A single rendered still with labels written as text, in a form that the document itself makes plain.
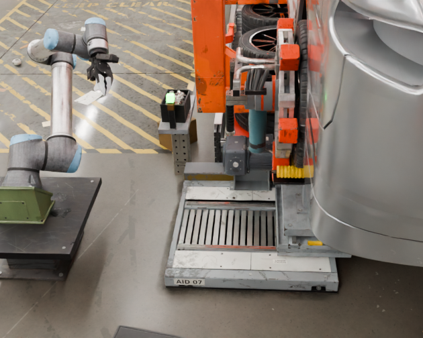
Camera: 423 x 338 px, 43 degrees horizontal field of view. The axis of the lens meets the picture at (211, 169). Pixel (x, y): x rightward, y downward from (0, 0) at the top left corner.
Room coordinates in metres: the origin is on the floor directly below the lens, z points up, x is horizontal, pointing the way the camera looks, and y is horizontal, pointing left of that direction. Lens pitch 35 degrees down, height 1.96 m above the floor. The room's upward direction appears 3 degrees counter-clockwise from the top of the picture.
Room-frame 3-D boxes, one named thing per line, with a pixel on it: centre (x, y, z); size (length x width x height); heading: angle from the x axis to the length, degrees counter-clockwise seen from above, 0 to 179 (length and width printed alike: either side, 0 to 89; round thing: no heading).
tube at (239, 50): (2.29, -0.23, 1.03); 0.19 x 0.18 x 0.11; 84
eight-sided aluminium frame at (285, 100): (2.17, -0.34, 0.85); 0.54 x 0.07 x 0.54; 174
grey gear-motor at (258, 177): (2.49, -0.28, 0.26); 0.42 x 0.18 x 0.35; 84
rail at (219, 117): (3.97, -0.19, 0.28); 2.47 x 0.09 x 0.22; 174
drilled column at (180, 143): (2.84, 0.18, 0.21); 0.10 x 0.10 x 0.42; 84
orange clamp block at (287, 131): (1.86, -0.32, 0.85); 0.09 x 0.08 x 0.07; 174
